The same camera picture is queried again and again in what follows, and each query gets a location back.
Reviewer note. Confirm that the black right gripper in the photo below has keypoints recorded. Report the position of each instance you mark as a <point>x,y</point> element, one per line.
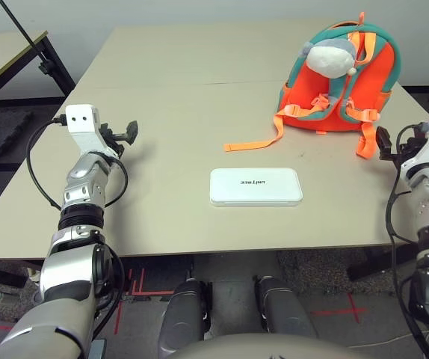
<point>405,151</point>

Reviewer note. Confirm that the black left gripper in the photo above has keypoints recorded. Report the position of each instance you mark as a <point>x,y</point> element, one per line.
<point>113,139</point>

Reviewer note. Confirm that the orange and teal backpack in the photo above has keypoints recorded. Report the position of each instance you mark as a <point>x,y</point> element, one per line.
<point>375,82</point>

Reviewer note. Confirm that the grey white plush pendant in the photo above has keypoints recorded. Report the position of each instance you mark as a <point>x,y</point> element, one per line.
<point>326,60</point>

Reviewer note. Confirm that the white pencil case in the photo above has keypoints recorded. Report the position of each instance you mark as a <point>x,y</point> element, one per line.
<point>255,187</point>

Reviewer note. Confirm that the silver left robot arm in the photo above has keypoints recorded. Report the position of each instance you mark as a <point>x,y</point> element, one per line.
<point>76,269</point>

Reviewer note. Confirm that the thin black pole with clamp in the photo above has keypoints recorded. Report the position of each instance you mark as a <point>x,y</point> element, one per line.
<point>22,31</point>

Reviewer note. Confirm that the grey robot left leg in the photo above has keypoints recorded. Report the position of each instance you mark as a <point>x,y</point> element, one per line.
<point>184,318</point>

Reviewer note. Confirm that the grey robot leg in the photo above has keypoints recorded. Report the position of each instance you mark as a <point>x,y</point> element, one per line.
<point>285,314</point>
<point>184,318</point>

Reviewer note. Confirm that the grey robot right leg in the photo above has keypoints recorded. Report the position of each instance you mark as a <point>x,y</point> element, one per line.
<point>285,314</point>

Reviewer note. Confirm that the grey robot torso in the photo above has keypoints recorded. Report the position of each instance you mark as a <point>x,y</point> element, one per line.
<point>267,348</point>

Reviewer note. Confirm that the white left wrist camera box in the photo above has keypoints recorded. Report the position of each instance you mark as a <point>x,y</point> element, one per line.
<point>81,119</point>

